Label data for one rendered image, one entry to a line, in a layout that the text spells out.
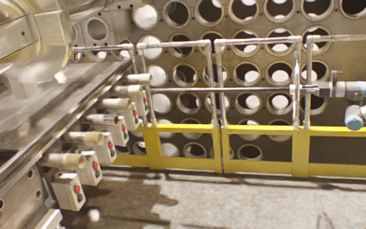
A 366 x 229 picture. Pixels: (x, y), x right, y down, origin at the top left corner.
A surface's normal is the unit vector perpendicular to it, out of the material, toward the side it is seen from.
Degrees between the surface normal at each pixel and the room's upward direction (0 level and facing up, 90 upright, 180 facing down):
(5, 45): 90
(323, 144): 90
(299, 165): 90
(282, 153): 90
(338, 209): 0
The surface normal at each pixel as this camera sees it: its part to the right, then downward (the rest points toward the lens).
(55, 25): -0.25, 0.47
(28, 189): 0.96, 0.00
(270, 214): -0.12, -0.88
